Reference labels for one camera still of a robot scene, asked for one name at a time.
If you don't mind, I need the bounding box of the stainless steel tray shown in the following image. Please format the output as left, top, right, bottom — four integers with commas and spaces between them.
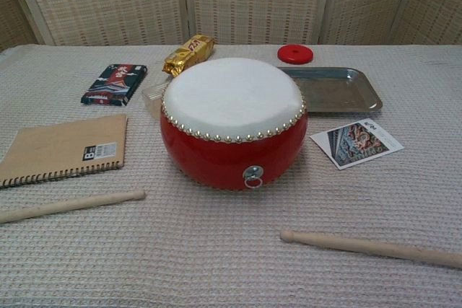
276, 66, 383, 113

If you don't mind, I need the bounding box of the gold foil snack pack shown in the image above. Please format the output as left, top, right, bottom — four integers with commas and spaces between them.
162, 34, 216, 77

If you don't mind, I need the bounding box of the kraft spiral notebook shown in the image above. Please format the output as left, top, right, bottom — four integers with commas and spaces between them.
0, 113, 129, 189

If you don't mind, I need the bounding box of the photo postcard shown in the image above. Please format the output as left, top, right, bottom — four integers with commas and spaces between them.
309, 121, 404, 170

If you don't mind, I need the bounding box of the clear toothpick box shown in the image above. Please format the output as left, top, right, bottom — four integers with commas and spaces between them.
141, 83, 169, 114

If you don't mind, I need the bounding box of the wooden drumstick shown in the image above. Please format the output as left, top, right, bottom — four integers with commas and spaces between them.
279, 230, 462, 270
0, 189, 147, 224

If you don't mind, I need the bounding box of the red plastic disc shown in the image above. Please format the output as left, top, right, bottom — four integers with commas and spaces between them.
276, 44, 314, 66

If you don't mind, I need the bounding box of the beige woven tablecloth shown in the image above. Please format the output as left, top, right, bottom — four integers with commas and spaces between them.
0, 43, 462, 308

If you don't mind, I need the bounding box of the dark box with palace print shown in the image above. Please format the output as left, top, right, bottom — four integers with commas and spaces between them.
79, 63, 148, 107

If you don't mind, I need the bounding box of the red drum with white skin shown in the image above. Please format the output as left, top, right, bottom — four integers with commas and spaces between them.
160, 57, 310, 193

